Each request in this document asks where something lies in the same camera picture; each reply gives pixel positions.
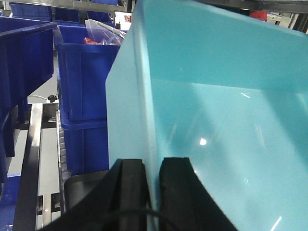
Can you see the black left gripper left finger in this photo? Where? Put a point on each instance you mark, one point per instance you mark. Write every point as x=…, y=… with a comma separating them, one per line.
x=117, y=203

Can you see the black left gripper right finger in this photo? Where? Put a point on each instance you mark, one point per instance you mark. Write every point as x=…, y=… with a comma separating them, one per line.
x=185, y=202

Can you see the light blue plastic bin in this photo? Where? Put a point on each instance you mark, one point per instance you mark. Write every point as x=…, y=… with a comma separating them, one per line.
x=227, y=91

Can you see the black tray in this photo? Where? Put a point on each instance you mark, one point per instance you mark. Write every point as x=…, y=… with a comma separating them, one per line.
x=77, y=187

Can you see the dark blue stacked bin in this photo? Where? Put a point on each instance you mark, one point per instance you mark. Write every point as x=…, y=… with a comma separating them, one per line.
x=82, y=73

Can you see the red packet in bin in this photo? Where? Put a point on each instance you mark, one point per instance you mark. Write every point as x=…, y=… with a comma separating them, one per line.
x=87, y=40

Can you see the clear plastic bag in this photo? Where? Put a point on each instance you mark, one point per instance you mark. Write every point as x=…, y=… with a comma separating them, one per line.
x=98, y=31

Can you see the dark blue bin far left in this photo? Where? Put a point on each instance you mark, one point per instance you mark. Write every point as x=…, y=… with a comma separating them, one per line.
x=26, y=63

